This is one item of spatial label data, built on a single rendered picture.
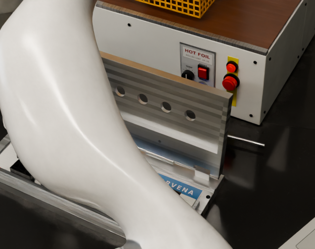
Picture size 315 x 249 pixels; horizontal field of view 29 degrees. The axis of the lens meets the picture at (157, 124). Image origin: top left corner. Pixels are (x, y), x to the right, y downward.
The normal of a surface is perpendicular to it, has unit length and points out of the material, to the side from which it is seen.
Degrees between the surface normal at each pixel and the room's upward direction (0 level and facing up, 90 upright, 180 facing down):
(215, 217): 0
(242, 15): 0
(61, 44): 33
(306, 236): 0
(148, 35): 90
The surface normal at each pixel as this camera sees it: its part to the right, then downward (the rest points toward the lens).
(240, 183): -0.05, -0.70
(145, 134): -0.49, 0.49
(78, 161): -0.16, 0.04
